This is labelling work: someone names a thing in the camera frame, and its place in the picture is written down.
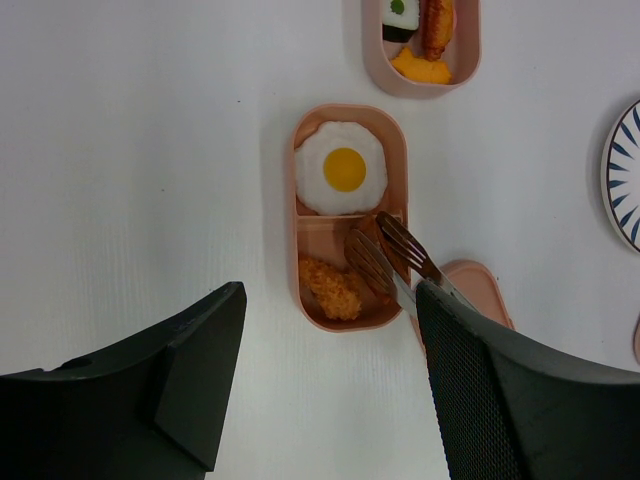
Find pink lunch box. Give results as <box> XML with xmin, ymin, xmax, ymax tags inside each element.
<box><xmin>361</xmin><ymin>1</ymin><xmax>482</xmax><ymax>100</ymax></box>
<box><xmin>284</xmin><ymin>104</ymin><xmax>409</xmax><ymax>333</ymax></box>

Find yellow toy chicken drumstick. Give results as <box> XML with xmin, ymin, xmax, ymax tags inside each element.
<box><xmin>391</xmin><ymin>47</ymin><xmax>452</xmax><ymax>85</ymax></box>

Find orange toy fried shrimp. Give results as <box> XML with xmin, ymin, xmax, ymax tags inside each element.
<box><xmin>298</xmin><ymin>257</ymin><xmax>362</xmax><ymax>321</ymax></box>

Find striped round plate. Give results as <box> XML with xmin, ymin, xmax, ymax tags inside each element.
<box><xmin>600</xmin><ymin>100</ymin><xmax>639</xmax><ymax>254</ymax></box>

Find pink box lid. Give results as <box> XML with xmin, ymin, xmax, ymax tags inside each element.
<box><xmin>441</xmin><ymin>260</ymin><xmax>515</xmax><ymax>330</ymax></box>
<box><xmin>632</xmin><ymin>316</ymin><xmax>640</xmax><ymax>365</ymax></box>

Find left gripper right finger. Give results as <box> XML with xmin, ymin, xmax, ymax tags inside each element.
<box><xmin>416</xmin><ymin>281</ymin><xmax>639</xmax><ymax>479</ymax></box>

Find black white sushi roll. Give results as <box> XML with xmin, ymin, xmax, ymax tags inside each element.
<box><xmin>382</xmin><ymin>0</ymin><xmax>421</xmax><ymax>43</ymax></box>

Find white fried egg toy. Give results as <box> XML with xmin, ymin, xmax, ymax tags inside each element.
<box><xmin>294</xmin><ymin>121</ymin><xmax>388</xmax><ymax>216</ymax></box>

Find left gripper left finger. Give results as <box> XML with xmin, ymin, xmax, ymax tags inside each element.
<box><xmin>1</xmin><ymin>282</ymin><xmax>246</xmax><ymax>479</ymax></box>

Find metal tongs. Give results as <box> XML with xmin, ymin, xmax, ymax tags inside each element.
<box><xmin>344</xmin><ymin>211</ymin><xmax>474</xmax><ymax>318</ymax></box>

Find brown toy sausage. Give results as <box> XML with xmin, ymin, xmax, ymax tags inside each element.
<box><xmin>356</xmin><ymin>214</ymin><xmax>410</xmax><ymax>285</ymax></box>

